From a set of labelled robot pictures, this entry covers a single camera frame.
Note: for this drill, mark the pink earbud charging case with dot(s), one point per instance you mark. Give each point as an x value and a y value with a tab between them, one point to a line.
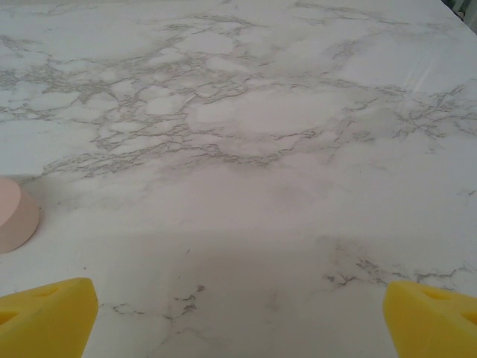
18	220

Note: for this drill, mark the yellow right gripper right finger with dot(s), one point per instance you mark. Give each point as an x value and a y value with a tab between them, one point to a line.
436	328

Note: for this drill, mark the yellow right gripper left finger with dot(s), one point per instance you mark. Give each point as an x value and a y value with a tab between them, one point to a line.
48	320

